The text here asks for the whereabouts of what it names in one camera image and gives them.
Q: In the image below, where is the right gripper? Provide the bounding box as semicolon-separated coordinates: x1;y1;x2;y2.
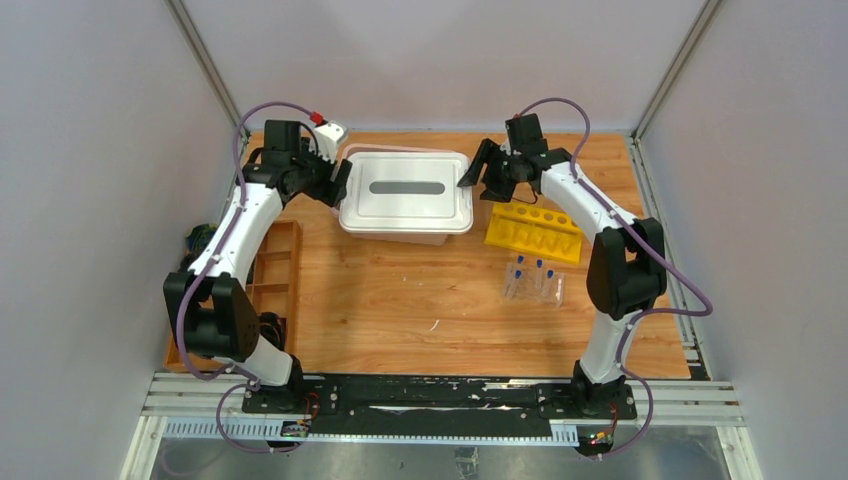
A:
458;138;523;204

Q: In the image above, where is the white plastic lid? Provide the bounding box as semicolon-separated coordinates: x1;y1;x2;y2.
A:
337;150;476;236

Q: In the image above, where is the pink plastic bin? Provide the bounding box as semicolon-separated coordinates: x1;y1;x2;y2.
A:
340;142;465;248

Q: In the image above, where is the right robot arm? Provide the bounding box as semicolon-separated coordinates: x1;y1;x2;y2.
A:
458;114;667;418

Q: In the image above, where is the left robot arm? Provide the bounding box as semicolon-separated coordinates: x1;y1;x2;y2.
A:
163;120;352;413

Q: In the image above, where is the yellow test tube rack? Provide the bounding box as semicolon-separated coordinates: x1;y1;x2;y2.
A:
484;203;584;265

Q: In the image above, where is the clear well plate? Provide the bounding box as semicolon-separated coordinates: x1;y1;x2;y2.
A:
501;261;566;308

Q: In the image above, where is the wooden compartment tray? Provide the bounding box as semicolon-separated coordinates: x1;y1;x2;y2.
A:
163;220;303;373

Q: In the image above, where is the rolled patterned tie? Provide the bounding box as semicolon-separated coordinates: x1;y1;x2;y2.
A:
185;223;217;252

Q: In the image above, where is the rolled dark floral tie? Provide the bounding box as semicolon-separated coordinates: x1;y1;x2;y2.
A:
259;312;287;351

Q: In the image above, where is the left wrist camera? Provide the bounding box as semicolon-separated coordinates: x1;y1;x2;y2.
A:
313;121;348;163

